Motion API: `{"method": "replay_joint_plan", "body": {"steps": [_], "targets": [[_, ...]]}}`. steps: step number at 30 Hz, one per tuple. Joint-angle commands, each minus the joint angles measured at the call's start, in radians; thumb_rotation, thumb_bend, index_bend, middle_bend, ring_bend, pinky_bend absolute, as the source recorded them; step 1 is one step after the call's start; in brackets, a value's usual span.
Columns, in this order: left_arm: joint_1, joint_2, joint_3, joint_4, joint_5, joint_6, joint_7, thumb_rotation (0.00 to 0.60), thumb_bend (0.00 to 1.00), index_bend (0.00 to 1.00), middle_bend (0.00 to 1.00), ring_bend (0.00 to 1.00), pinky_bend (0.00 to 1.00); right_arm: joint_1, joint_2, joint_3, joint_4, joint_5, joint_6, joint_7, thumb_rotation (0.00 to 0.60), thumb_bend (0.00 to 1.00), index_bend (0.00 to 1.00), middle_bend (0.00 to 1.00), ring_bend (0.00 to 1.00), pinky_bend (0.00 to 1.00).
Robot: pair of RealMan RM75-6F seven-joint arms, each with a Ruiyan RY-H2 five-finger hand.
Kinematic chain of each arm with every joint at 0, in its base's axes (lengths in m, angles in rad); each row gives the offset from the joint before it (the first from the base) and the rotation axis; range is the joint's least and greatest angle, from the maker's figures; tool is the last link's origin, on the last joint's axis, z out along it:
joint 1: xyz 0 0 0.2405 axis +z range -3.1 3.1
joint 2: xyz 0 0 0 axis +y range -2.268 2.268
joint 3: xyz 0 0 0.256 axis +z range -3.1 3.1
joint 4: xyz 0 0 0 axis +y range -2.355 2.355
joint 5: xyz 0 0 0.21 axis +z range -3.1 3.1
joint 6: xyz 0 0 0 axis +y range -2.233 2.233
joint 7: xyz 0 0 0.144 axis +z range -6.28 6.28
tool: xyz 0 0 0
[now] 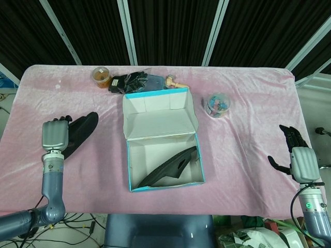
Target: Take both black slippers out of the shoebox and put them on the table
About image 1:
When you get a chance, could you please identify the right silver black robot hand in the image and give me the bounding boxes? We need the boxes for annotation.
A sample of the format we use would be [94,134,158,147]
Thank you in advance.
[267,125,322,183]

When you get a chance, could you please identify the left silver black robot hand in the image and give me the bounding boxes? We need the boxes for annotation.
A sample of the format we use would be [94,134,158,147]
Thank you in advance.
[42,115,74,152]

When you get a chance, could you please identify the black rubber slipper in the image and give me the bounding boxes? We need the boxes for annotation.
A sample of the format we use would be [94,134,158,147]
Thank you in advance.
[63,112,99,160]
[137,146,198,188]

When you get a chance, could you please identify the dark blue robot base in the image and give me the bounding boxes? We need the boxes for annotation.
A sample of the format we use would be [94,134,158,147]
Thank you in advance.
[104,213,216,248]

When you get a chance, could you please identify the blue cardboard shoe box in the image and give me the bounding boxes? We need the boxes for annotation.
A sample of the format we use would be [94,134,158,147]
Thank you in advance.
[122,87,206,193]

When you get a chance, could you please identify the pink velvet tablecloth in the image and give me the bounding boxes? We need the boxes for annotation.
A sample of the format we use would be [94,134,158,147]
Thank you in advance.
[0,64,329,215]

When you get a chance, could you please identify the clear jar with orange contents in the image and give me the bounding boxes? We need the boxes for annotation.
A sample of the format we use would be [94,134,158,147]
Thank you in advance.
[92,66,113,89]

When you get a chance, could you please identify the white plastic cover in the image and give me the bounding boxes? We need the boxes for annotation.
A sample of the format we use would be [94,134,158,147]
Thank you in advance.
[280,227,304,248]

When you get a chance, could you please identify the crumpled white green packaging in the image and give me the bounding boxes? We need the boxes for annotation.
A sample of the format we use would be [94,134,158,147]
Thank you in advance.
[218,227,282,248]

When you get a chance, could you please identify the black gloves in plastic bag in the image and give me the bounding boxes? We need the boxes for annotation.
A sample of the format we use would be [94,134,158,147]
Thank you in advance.
[108,68,152,94]

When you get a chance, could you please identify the clear jar of coloured clips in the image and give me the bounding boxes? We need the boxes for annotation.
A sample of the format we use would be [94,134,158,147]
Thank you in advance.
[203,93,232,119]

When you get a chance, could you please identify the beige wooden toy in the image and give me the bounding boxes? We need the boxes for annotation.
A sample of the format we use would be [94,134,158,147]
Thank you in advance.
[164,74,188,90]

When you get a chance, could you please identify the black curtain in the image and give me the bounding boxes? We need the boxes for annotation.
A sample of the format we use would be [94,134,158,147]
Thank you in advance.
[0,0,331,78]

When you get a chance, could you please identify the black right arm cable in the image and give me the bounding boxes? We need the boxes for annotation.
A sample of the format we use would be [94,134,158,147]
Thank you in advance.
[290,182,325,235]

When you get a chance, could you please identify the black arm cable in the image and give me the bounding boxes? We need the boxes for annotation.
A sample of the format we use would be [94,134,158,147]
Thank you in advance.
[32,195,47,212]
[290,182,325,235]

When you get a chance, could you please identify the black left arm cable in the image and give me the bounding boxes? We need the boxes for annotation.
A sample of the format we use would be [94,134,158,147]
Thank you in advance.
[32,195,47,212]

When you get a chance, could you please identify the white metal frame post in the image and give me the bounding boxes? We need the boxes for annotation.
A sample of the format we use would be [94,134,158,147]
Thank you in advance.
[40,0,83,66]
[201,0,230,66]
[285,18,331,72]
[116,0,138,66]

